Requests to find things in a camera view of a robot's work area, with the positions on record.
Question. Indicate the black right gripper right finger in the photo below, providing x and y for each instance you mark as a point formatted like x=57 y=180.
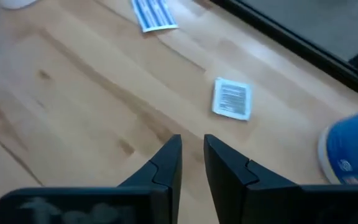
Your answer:
x=275 y=202

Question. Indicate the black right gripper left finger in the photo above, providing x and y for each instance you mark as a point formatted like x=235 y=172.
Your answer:
x=120 y=202

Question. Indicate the white wipe packet black print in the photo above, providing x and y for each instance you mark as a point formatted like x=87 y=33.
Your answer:
x=232 y=99

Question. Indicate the white disinfectant wipes canister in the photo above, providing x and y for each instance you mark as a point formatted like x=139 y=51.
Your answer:
x=353 y=146

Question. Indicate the blue striped bandage packet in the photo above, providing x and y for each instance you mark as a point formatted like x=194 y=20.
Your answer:
x=154 y=14

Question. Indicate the white plastic bin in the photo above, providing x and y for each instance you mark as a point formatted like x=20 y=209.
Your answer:
x=14 y=3

